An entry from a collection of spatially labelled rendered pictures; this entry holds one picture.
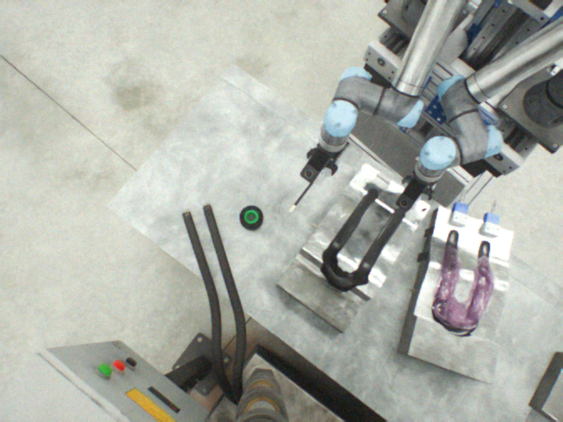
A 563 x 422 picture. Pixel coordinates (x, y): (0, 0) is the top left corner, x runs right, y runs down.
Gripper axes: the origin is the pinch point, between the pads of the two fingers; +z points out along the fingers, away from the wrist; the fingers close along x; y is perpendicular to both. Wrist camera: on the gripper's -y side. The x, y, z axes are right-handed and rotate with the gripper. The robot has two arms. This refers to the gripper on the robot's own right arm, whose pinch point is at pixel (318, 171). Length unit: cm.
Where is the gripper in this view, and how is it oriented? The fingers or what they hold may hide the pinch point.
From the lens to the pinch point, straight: 137.1
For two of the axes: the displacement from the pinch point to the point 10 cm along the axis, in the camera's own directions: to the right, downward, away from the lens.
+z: -0.4, 2.5, 9.7
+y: 5.9, -7.7, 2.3
